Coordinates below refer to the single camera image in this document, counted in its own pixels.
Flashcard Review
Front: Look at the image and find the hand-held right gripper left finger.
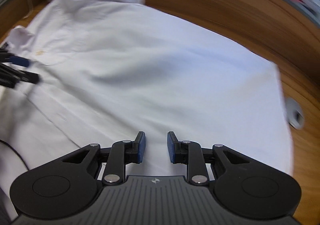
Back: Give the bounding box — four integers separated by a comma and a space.
61, 130, 146, 186

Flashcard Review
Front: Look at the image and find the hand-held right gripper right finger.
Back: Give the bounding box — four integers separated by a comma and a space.
167, 130, 252, 186

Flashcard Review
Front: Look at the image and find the black cable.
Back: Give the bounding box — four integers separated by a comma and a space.
0, 139, 29, 172

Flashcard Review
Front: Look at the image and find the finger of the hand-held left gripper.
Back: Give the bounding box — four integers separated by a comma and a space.
0, 63, 41, 88
0, 48, 32, 68

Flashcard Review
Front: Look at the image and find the white shirt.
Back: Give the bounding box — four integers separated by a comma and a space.
0, 0, 295, 220

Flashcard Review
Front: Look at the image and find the grey desk cable grommet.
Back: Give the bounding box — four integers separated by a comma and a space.
285, 98, 305, 129

